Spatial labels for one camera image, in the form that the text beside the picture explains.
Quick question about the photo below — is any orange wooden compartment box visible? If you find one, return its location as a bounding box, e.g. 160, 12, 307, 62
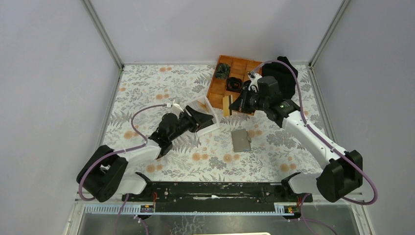
207, 55, 261, 117

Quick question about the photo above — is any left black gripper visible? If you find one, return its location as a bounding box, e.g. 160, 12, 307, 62
169, 106, 213, 142

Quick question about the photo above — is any black cloth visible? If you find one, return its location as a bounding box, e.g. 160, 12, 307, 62
262, 62, 296, 99

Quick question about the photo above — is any gold credit card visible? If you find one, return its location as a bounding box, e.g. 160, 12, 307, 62
222, 95, 232, 117

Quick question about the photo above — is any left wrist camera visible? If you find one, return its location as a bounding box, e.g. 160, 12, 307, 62
166, 98, 184, 115

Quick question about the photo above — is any floral table mat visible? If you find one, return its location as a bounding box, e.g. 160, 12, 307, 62
103, 65, 321, 182

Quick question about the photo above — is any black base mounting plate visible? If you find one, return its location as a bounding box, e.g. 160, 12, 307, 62
121, 180, 306, 203

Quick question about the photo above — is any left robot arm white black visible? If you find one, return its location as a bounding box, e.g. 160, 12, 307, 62
76, 106, 214, 202

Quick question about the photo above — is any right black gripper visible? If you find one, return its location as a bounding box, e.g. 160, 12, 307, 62
229, 87, 268, 115

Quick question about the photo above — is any rolled dark sock top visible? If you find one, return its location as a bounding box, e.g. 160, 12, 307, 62
214, 63, 231, 80

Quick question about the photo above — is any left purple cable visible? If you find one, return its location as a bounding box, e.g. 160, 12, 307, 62
78, 103, 176, 235

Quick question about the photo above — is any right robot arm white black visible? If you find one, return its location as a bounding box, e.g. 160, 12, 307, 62
230, 85, 363, 202

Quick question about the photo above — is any grey leather card holder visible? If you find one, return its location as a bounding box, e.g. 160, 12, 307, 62
231, 129, 252, 152

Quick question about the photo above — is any rolled dark sock middle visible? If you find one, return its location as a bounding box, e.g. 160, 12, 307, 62
226, 77, 243, 93

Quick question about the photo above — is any rolled dark sock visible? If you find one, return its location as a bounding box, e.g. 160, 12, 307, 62
214, 63, 231, 80
226, 77, 243, 93

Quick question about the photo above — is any white plastic card tray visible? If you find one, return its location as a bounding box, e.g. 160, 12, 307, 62
184, 96, 219, 138

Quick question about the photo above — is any white slotted cable duct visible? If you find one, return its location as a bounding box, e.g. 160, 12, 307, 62
84, 203, 295, 216

